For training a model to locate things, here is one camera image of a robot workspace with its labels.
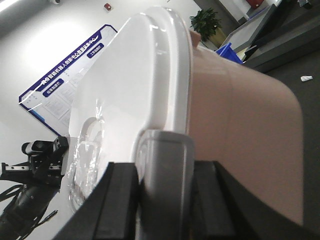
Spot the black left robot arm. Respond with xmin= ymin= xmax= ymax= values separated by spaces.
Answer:
xmin=0 ymin=136 xmax=139 ymax=240

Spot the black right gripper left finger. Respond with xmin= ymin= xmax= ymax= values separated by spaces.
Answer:
xmin=54 ymin=162 xmax=139 ymax=240

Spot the blue wall information board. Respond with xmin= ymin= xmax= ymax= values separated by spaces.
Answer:
xmin=18 ymin=24 xmax=117 ymax=136

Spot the white lidded plastic bin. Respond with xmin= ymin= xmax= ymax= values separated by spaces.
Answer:
xmin=67 ymin=6 xmax=303 ymax=240

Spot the blue plastic crate left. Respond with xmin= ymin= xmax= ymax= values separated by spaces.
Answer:
xmin=215 ymin=42 xmax=243 ymax=64

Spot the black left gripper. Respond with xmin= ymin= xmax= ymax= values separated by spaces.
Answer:
xmin=0 ymin=136 xmax=68 ymax=185

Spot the green potted plant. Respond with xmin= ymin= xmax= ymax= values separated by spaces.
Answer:
xmin=189 ymin=7 xmax=227 ymax=48

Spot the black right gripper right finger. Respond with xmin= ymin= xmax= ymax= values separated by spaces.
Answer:
xmin=192 ymin=161 xmax=309 ymax=240

